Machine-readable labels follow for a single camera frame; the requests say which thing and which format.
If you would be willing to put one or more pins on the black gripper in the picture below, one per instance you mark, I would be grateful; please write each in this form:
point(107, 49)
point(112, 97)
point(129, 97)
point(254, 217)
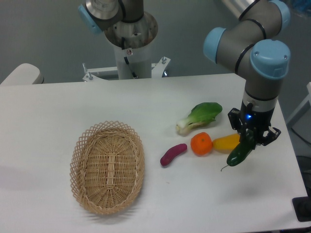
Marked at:
point(258, 122)

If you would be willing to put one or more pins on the dark green cucumber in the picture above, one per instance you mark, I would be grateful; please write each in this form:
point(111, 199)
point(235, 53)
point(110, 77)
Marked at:
point(242, 150)

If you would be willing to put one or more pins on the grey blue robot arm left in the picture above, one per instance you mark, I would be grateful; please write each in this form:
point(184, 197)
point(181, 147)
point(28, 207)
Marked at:
point(99, 15)

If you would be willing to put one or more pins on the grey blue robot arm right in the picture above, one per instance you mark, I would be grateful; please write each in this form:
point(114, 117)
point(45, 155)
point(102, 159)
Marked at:
point(251, 52)

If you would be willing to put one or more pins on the yellow pepper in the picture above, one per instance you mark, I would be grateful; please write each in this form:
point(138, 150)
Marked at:
point(226, 144)

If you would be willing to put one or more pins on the green bok choy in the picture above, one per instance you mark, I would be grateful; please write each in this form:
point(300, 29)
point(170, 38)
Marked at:
point(201, 115)

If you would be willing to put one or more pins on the orange tangerine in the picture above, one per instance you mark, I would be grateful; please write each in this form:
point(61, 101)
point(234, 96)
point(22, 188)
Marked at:
point(201, 144)

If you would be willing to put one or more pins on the purple sweet potato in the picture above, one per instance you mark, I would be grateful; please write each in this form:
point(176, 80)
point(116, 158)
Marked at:
point(171, 153)

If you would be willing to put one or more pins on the black box at edge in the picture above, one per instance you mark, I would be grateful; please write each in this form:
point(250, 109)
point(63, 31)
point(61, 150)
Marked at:
point(302, 208)

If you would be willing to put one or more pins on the woven wicker basket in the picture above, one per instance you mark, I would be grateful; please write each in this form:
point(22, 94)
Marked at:
point(107, 168)

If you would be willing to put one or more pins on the white chair back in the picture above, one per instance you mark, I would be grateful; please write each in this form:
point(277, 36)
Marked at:
point(24, 74)

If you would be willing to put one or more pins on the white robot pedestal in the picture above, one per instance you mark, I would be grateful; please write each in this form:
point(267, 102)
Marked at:
point(132, 45)

